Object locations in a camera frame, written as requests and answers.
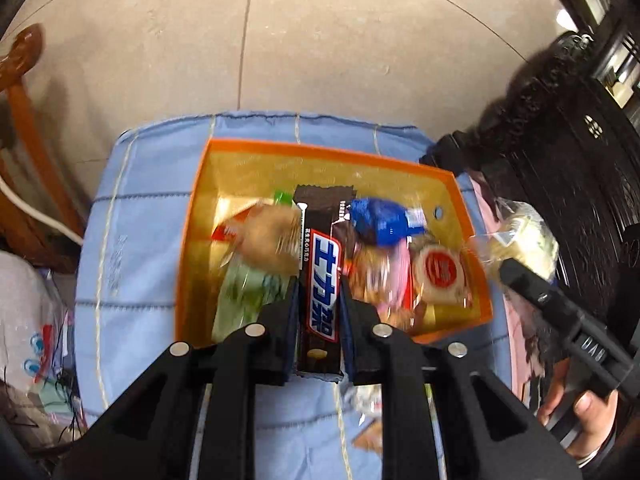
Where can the pink cloth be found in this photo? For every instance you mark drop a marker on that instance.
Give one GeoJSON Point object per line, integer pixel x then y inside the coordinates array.
{"type": "Point", "coordinates": [515, 340]}

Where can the carved wooden chair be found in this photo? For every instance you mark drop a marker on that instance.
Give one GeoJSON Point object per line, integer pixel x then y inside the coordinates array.
{"type": "Point", "coordinates": [25, 125]}

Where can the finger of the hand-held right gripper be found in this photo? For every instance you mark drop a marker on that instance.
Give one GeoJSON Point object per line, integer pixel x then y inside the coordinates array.
{"type": "Point", "coordinates": [530, 285]}

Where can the dark carved wooden furniture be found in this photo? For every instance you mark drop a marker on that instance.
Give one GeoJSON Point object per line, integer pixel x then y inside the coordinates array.
{"type": "Point", "coordinates": [600, 185]}

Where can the person's right hand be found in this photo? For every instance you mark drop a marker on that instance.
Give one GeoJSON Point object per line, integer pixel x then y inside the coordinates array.
{"type": "Point", "coordinates": [585, 410]}

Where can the green pea snack packet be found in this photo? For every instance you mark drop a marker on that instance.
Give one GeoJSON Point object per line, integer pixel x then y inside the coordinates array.
{"type": "Point", "coordinates": [240, 295]}

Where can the white plastic bag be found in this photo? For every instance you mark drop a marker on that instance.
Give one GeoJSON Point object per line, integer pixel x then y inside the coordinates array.
{"type": "Point", "coordinates": [25, 310]}

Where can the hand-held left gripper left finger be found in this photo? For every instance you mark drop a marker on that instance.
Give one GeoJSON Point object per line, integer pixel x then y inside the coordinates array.
{"type": "Point", "coordinates": [280, 330]}

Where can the pale pastry clear packet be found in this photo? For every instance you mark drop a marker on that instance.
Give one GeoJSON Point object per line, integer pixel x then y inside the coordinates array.
{"type": "Point", "coordinates": [520, 235]}

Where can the tan bread packet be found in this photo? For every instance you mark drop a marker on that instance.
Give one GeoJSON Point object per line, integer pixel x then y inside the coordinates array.
{"type": "Point", "coordinates": [270, 240]}

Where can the blue checked tablecloth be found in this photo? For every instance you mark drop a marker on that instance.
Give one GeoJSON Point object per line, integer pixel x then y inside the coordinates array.
{"type": "Point", "coordinates": [140, 210]}

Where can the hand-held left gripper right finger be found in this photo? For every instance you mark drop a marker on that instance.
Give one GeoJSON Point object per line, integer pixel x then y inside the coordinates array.
{"type": "Point", "coordinates": [360, 340]}

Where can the blue and brown cookie packet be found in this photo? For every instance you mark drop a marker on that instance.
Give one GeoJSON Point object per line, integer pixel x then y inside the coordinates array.
{"type": "Point", "coordinates": [385, 220]}

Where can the orange cardboard box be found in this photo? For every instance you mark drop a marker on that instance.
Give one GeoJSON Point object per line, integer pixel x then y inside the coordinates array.
{"type": "Point", "coordinates": [220, 195]}

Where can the round pastry clear packet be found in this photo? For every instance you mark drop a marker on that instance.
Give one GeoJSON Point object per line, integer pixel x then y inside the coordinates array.
{"type": "Point", "coordinates": [440, 270]}

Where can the orange snack packet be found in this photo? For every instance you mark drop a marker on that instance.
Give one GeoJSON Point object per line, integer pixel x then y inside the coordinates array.
{"type": "Point", "coordinates": [370, 440]}

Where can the pink pastry packet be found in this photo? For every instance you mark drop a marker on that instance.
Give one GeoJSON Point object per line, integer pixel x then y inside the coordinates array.
{"type": "Point", "coordinates": [380, 270]}

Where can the dark brown chocolate bar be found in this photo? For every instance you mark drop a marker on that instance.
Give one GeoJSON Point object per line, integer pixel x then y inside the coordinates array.
{"type": "Point", "coordinates": [322, 270]}

